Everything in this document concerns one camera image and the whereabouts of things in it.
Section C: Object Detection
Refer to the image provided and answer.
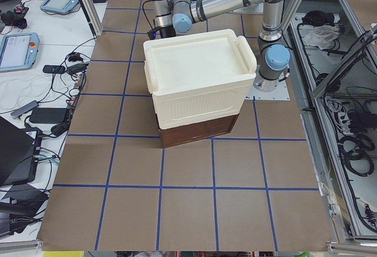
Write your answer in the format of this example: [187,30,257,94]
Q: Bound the teach pendant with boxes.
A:
[39,0,79,15]
[1,32,39,73]

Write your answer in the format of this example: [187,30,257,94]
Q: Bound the black power adapter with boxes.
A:
[29,107,67,124]

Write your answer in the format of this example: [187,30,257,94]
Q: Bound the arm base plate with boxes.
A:
[245,78,290,101]

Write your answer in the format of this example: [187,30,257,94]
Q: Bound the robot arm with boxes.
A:
[148,0,290,92]

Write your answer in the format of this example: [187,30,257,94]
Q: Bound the white plastic storage box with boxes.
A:
[143,29,257,130]

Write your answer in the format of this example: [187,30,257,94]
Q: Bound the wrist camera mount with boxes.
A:
[147,25,176,40]

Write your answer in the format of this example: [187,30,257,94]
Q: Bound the dark wooden drawer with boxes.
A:
[157,114,239,148]

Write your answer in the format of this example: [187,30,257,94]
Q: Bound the aluminium frame post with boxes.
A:
[78,0,103,38]

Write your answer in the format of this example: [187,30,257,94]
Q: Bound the teach pendant upper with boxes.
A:
[39,0,79,15]

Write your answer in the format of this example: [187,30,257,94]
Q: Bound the black laptop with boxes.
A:
[1,117,42,186]

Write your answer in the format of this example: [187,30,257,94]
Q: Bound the teach pendant lower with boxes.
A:
[1,32,39,73]

